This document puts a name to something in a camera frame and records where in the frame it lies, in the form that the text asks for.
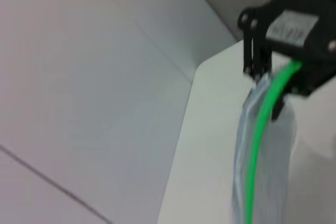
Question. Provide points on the translucent green-zip document bag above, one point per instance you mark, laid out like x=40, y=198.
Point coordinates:
x=256, y=142

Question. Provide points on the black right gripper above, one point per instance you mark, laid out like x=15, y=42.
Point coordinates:
x=315, y=51

